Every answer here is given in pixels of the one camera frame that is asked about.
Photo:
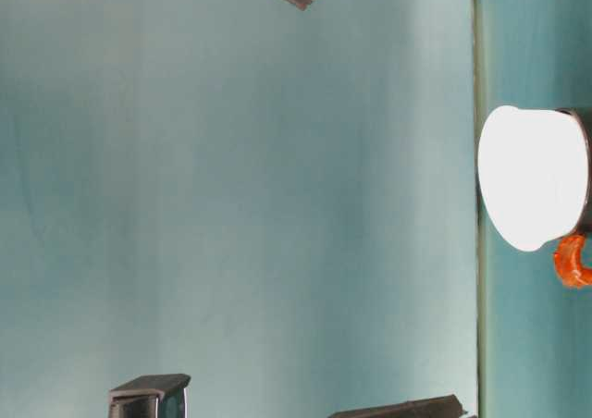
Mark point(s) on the white paper cup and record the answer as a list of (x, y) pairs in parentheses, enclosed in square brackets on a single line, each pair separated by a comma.
[(532, 177)]

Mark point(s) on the blue-green backdrop cloth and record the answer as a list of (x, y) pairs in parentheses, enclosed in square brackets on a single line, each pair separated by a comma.
[(231, 205)]

